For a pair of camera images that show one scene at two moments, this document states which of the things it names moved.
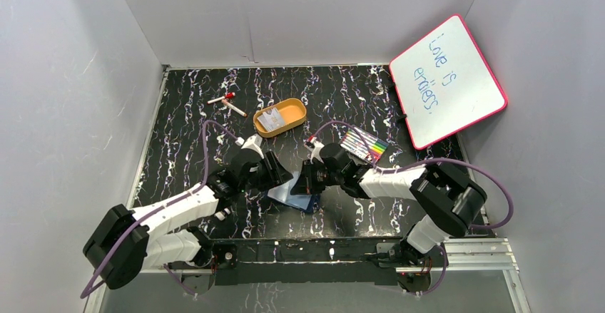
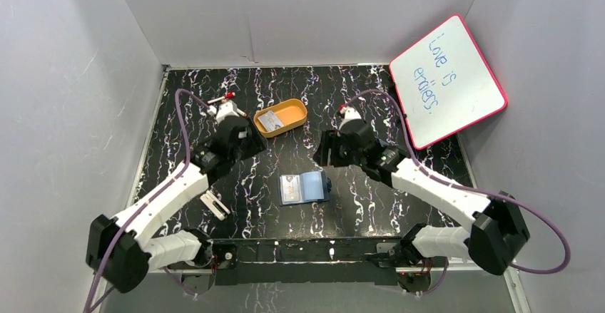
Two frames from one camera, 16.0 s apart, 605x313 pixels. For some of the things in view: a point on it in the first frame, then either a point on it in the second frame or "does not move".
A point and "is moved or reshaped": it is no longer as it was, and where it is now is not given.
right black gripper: [305, 184] -> [329, 139]
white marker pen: [235, 108] does not move
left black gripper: [272, 170] -> [252, 140]
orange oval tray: [292, 111] does not move
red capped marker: [229, 95] does not move
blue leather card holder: [282, 192] is moved or reshaped
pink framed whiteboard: [443, 85] does not move
